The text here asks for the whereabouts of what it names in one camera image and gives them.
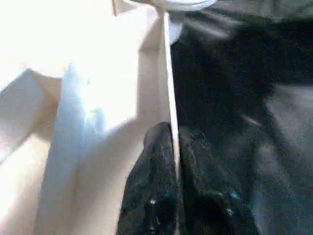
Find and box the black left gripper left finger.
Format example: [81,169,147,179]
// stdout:
[119,121,184,235]

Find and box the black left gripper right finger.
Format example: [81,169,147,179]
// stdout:
[179,126,260,235]

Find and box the white plastic table top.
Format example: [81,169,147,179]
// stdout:
[0,0,184,235]

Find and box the white plastic table leg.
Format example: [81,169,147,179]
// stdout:
[129,0,217,12]

